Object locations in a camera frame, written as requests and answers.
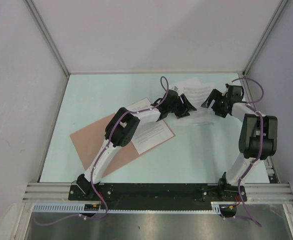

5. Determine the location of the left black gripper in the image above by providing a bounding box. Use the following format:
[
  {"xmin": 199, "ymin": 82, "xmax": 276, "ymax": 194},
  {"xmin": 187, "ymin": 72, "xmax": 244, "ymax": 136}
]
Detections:
[{"xmin": 167, "ymin": 94, "xmax": 196, "ymax": 119}]

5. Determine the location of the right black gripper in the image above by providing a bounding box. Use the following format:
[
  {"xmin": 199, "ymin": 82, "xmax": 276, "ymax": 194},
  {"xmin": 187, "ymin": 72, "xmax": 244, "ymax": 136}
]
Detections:
[{"xmin": 200, "ymin": 89, "xmax": 230, "ymax": 118}]

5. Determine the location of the printed paper sheet top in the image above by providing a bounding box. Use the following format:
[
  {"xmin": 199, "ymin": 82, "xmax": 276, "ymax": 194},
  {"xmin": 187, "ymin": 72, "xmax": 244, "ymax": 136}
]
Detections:
[{"xmin": 174, "ymin": 83, "xmax": 215, "ymax": 126}]

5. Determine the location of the printed paper sheet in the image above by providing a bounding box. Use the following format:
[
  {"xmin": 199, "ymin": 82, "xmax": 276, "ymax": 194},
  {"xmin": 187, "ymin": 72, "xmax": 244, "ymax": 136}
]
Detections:
[
  {"xmin": 131, "ymin": 120, "xmax": 175, "ymax": 155},
  {"xmin": 174, "ymin": 83, "xmax": 215, "ymax": 126}
]

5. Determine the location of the printed paper sheet under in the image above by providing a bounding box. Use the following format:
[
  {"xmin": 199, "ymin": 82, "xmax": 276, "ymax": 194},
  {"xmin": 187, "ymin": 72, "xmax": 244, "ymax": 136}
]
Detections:
[{"xmin": 175, "ymin": 77, "xmax": 202, "ymax": 89}]

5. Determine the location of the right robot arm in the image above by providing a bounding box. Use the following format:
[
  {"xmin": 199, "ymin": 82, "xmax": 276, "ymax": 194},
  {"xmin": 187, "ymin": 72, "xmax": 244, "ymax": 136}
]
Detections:
[{"xmin": 201, "ymin": 84, "xmax": 278, "ymax": 202}]

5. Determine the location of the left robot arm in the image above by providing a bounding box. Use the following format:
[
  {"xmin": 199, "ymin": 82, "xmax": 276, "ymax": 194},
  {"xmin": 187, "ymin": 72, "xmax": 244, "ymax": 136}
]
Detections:
[{"xmin": 70, "ymin": 89, "xmax": 197, "ymax": 200}]

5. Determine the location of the aluminium rail right side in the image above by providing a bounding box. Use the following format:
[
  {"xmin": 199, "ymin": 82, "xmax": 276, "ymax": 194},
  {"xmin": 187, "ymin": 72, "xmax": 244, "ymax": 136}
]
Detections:
[{"xmin": 237, "ymin": 72, "xmax": 279, "ymax": 184}]

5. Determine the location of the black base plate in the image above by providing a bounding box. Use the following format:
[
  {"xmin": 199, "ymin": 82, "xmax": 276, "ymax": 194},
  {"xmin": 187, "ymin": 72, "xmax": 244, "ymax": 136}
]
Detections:
[{"xmin": 68, "ymin": 182, "xmax": 247, "ymax": 211}]

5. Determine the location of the aluminium frame post right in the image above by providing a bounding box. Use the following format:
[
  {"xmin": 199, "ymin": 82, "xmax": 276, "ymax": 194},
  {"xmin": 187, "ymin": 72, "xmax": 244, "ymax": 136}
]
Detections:
[{"xmin": 242, "ymin": 0, "xmax": 290, "ymax": 76}]

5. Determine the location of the aluminium frame post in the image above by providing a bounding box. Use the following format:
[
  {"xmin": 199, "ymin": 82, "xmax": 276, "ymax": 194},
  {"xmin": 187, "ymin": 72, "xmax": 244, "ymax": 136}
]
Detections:
[
  {"xmin": 242, "ymin": 0, "xmax": 290, "ymax": 76},
  {"xmin": 23, "ymin": 0, "xmax": 70, "ymax": 77}
]

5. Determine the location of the white cable duct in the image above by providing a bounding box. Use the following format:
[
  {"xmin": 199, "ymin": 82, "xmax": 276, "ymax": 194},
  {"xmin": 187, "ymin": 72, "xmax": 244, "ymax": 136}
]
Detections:
[{"xmin": 32, "ymin": 201, "xmax": 240, "ymax": 215}]

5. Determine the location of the aluminium frame post left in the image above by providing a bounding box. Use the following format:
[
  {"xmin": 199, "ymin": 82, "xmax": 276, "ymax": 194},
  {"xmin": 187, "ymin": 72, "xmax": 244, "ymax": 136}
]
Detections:
[{"xmin": 23, "ymin": 0, "xmax": 70, "ymax": 77}]

